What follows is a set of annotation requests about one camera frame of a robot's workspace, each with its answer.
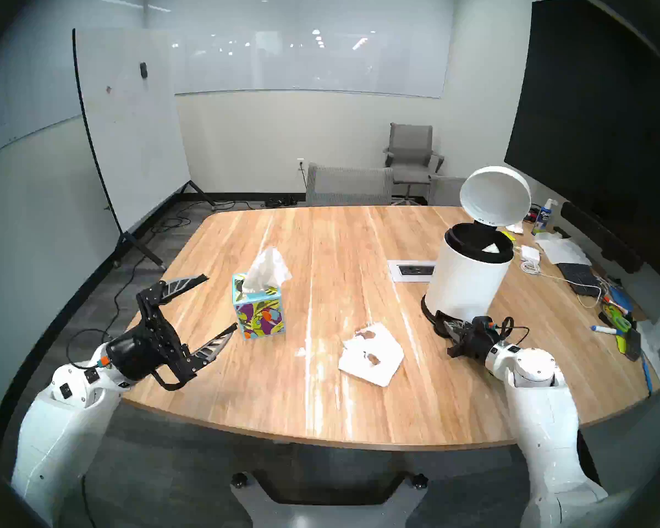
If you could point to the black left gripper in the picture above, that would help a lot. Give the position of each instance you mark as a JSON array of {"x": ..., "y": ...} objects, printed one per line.
[{"x": 143, "y": 351}]

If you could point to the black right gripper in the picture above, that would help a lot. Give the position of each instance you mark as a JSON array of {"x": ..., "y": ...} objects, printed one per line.
[{"x": 476, "y": 345}]

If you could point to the white pedal trash can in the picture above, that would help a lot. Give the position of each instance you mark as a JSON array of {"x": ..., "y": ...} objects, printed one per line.
[{"x": 467, "y": 279}]

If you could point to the white tissue sheet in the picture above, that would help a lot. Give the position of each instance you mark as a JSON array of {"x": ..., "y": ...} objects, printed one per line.
[
  {"x": 382, "y": 362},
  {"x": 267, "y": 268}
]

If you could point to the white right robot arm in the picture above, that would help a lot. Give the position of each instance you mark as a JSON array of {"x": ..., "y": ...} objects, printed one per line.
[{"x": 539, "y": 422}]

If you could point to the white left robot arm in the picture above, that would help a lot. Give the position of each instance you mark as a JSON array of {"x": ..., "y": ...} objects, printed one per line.
[{"x": 60, "y": 422}]

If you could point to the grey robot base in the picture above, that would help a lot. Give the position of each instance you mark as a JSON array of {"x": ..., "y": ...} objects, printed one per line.
[{"x": 319, "y": 513}]

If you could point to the colourful toucan tissue box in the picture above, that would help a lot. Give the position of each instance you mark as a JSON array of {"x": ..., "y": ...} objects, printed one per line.
[{"x": 259, "y": 318}]

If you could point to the small crumpled white tissue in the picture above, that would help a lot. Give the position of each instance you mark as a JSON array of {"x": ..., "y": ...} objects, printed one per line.
[{"x": 517, "y": 227}]

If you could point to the table power outlet box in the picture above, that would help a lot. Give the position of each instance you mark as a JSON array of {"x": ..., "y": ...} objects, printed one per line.
[{"x": 410, "y": 270}]

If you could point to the white power adapter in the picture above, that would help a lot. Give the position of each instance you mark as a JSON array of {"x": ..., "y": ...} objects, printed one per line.
[{"x": 529, "y": 253}]

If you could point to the black keyboard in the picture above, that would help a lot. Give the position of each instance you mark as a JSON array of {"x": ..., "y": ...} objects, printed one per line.
[{"x": 580, "y": 279}]

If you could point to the white paper towel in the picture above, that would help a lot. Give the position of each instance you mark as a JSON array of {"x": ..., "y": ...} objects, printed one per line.
[{"x": 564, "y": 249}]

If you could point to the grey fabric office chair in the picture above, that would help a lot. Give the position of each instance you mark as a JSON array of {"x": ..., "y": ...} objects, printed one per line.
[{"x": 445, "y": 192}]

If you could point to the whiteboard cleaner spray bottle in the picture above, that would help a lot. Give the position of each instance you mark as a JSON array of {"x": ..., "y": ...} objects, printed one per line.
[{"x": 544, "y": 219}]

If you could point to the black red marker pack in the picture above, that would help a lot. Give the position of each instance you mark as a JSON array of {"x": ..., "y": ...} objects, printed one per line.
[{"x": 533, "y": 209}]

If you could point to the small black remote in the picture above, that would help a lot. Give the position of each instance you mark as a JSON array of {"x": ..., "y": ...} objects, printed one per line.
[{"x": 562, "y": 232}]

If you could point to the blue white marker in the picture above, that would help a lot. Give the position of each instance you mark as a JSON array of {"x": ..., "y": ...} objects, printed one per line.
[{"x": 608, "y": 330}]

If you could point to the blue pouch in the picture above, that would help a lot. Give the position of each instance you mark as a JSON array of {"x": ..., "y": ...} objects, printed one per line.
[{"x": 622, "y": 300}]

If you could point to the dark block with yellow edge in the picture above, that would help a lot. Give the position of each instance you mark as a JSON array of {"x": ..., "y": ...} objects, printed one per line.
[{"x": 630, "y": 346}]

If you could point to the black video sound bar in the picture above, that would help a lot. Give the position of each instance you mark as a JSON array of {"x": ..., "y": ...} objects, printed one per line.
[{"x": 602, "y": 235}]

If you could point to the grey mesh office chair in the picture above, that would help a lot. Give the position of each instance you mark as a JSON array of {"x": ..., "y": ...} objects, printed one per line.
[{"x": 349, "y": 186}]

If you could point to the grey armrest office chair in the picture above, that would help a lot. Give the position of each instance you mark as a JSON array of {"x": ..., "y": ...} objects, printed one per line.
[{"x": 412, "y": 147}]

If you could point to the blue pen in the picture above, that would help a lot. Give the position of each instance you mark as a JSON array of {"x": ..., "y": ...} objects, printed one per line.
[{"x": 647, "y": 373}]

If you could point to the rolling whiteboard on stand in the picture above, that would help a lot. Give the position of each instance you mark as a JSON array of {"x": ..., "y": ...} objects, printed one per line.
[{"x": 132, "y": 131}]

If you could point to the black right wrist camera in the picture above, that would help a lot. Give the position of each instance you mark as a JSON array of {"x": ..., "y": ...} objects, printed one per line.
[{"x": 485, "y": 324}]

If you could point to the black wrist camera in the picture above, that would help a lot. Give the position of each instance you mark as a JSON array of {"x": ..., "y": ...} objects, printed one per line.
[
  {"x": 104, "y": 361},
  {"x": 485, "y": 324}
]

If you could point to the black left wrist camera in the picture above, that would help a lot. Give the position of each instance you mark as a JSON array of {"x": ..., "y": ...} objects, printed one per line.
[{"x": 104, "y": 361}]

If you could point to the large black wall screen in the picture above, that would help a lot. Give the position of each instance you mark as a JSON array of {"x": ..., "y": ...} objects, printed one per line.
[{"x": 594, "y": 114}]

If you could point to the wide glass wall whiteboard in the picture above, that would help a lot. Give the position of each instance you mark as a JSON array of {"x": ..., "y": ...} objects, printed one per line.
[{"x": 319, "y": 59}]

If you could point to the wall whiteboard with writing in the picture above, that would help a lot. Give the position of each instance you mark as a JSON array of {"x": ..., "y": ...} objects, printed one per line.
[{"x": 27, "y": 87}]

